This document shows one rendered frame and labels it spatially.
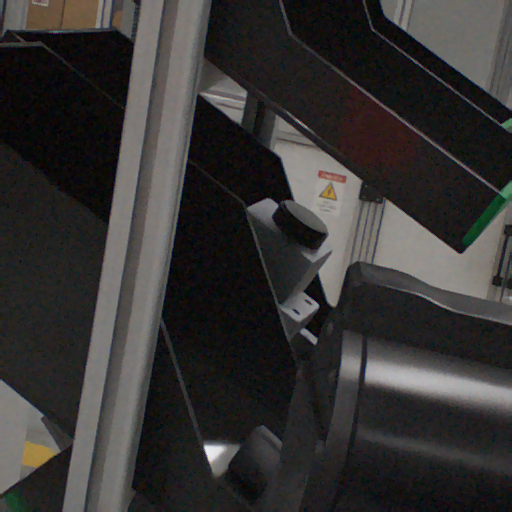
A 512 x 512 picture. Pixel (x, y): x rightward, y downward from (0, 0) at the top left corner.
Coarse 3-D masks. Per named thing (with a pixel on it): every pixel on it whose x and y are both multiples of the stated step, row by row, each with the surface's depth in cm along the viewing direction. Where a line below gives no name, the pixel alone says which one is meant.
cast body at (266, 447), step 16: (256, 432) 54; (240, 448) 54; (256, 448) 54; (272, 448) 53; (240, 464) 54; (256, 464) 54; (272, 464) 53; (256, 480) 54; (272, 480) 52; (272, 496) 52
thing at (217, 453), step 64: (0, 64) 59; (64, 64) 61; (0, 128) 63; (64, 128) 62; (0, 192) 49; (64, 192) 48; (192, 192) 60; (0, 256) 49; (64, 256) 49; (192, 256) 61; (256, 256) 60; (0, 320) 50; (64, 320) 49; (192, 320) 61; (256, 320) 61; (64, 384) 50; (192, 384) 59; (256, 384) 61; (192, 448) 49
